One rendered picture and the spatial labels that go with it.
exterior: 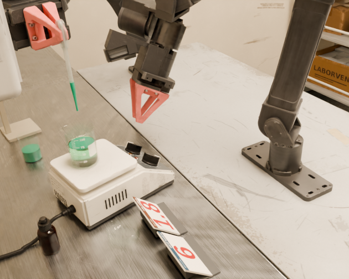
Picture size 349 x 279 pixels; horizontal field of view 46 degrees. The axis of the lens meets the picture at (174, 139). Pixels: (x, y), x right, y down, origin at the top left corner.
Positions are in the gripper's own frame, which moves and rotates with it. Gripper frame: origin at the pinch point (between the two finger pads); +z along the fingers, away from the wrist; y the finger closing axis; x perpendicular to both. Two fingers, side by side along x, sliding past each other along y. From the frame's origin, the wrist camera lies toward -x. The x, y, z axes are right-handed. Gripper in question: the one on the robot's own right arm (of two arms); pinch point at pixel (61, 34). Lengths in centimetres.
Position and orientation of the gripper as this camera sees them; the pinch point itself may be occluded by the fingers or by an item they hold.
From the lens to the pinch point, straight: 66.8
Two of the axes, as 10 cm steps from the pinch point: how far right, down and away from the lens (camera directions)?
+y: 7.6, -3.9, 5.2
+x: 0.6, 8.4, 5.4
